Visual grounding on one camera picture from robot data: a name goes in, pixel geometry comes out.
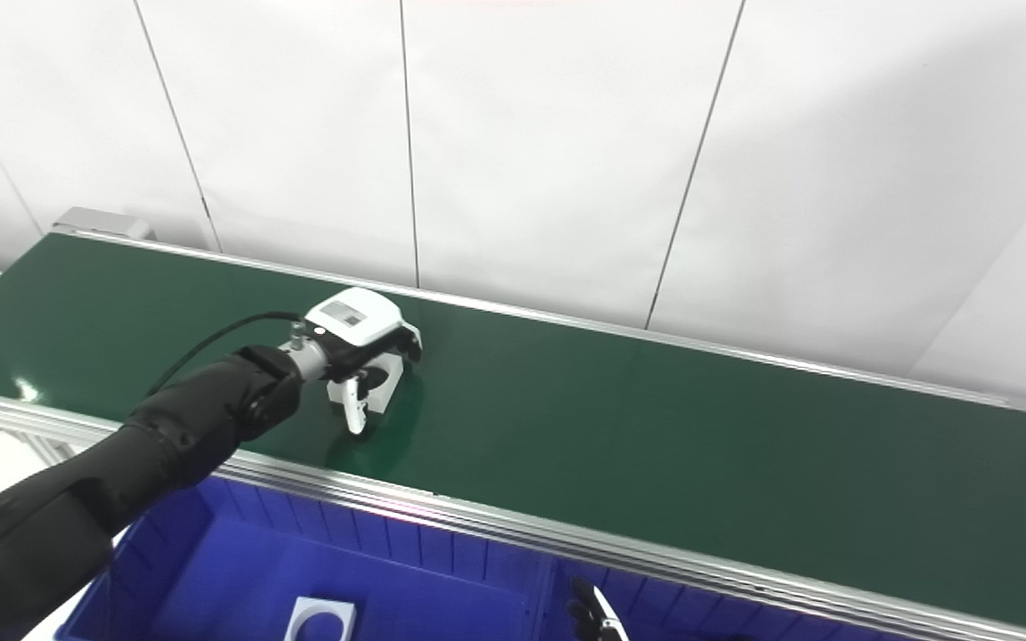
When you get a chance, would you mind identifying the green conveyor belt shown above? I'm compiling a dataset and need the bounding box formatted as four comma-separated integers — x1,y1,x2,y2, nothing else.
0,207,1026,641
0,233,1026,638

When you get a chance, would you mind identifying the aluminium conveyor leg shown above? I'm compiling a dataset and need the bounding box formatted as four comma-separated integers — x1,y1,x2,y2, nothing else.
4,431,79,469

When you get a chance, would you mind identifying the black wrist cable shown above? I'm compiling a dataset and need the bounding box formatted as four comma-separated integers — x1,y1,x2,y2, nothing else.
142,311,307,398

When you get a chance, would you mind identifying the blue plastic bin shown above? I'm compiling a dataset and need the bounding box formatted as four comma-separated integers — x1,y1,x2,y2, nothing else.
531,556,924,641
57,476,560,641

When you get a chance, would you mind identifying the white square part with hole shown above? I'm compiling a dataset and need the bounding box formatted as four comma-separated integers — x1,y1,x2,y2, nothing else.
283,596,359,641
326,354,406,416

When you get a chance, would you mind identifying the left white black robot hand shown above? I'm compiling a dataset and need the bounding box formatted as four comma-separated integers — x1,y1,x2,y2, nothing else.
304,286,424,438

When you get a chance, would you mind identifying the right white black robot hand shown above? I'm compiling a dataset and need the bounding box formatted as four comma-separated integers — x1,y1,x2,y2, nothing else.
566,577,631,641

